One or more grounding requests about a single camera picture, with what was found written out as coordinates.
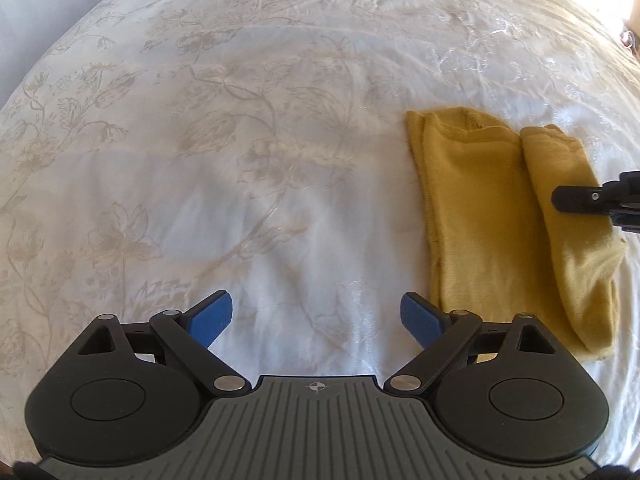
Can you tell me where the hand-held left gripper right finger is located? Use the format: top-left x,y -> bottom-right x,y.
384,291 -> 558,394

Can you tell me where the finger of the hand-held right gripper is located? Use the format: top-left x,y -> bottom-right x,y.
552,170 -> 640,234

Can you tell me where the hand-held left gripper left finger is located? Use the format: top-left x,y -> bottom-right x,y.
74,290 -> 251,394

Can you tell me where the mustard yellow knit sweater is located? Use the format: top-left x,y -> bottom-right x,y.
405,106 -> 628,365

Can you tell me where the white floral bedspread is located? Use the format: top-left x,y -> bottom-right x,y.
0,0 -> 640,466

